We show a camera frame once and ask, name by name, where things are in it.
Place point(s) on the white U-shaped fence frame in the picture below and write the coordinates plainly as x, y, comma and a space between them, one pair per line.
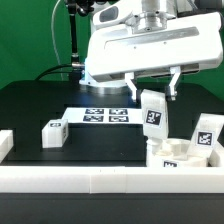
47, 179

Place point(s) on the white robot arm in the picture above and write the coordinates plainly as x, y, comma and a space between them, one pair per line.
147, 16

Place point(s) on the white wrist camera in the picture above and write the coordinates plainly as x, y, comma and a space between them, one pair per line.
112, 15

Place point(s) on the white sheet with tags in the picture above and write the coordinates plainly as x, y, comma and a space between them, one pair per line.
103, 115

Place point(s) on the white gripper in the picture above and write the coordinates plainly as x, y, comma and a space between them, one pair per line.
189, 44

